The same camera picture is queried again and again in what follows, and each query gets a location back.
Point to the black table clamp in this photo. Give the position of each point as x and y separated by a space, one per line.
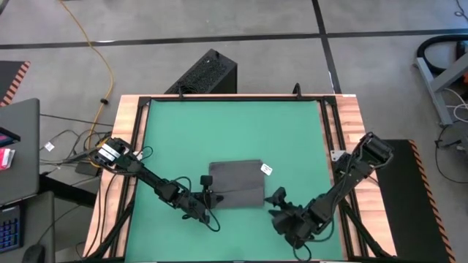
297 91
180 93

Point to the grey desk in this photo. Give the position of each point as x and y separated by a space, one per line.
40 219
22 164

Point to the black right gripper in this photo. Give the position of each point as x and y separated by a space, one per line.
292 224

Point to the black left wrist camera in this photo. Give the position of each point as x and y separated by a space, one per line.
206 180

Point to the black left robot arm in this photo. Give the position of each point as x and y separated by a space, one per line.
146 177

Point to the large black hazard-striped floor mat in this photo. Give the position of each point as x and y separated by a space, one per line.
409 212

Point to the grey towel with white label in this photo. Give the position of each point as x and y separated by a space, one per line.
237 182

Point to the black backlit keyboard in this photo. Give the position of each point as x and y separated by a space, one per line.
11 230

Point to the black computer mouse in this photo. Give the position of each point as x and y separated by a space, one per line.
33 255

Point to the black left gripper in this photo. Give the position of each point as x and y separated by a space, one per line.
195 202

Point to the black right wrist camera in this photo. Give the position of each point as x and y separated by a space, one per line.
280 193

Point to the grey metal stand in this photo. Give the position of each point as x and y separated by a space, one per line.
435 95

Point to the black metal table frame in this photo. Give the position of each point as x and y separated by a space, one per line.
256 98

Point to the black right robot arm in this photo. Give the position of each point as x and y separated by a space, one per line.
343 182

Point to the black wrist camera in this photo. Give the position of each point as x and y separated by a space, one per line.
280 193
206 180

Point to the pink and white packet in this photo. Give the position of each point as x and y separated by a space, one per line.
5 159

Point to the black power brick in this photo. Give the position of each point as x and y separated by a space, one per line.
86 168

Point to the small black hazard-striped floor mat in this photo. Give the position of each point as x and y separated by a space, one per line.
9 78

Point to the black computer tower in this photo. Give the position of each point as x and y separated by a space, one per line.
208 73

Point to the black tablet screen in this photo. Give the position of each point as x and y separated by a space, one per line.
7 139

